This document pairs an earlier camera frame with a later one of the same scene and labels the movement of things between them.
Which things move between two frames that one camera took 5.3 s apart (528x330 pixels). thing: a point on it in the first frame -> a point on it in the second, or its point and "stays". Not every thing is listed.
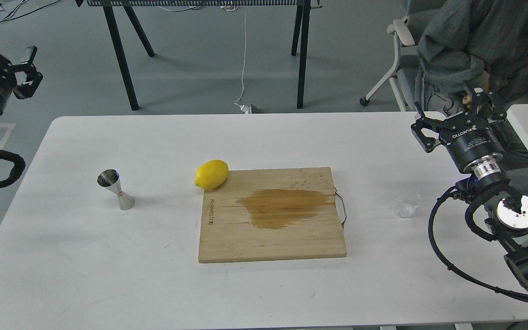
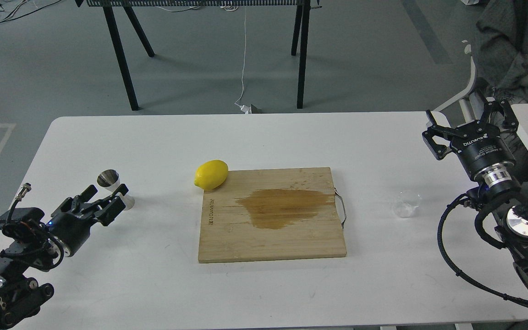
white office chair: x=403 y=77 -> x=470 y=106
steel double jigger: x=109 y=178 stays
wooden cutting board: x=271 y=214 stays
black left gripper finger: x=25 y=67 -> x=86 y=195
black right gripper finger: x=487 y=102 -> x=511 y=122
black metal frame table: x=300 y=37 stays
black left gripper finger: x=27 y=91 -> x=114 y=207
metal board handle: x=338 y=194 stays
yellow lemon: x=211 y=174 stays
